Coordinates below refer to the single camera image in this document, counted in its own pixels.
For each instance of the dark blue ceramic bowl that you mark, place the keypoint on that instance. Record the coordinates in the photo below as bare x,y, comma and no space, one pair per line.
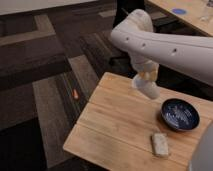
180,115

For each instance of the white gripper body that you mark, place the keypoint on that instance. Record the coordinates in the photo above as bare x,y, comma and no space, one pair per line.
143,64

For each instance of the black office chair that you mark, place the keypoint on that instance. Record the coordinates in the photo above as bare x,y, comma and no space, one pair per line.
126,10

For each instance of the wooden background desk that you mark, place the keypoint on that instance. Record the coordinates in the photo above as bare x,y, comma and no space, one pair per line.
194,9

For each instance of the white rectangular sponge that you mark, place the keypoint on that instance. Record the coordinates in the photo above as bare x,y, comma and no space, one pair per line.
160,144

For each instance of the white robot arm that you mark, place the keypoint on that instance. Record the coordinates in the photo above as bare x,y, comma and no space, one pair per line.
192,56

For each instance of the blue round disc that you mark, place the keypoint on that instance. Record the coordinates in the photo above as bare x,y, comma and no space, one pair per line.
179,11

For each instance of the orange carrot toy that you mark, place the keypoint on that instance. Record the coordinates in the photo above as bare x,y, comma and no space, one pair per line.
75,94

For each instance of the clear glass on desk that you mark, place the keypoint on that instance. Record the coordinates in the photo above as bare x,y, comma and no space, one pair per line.
206,14

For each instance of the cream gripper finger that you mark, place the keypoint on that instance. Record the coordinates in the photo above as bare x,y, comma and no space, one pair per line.
148,76

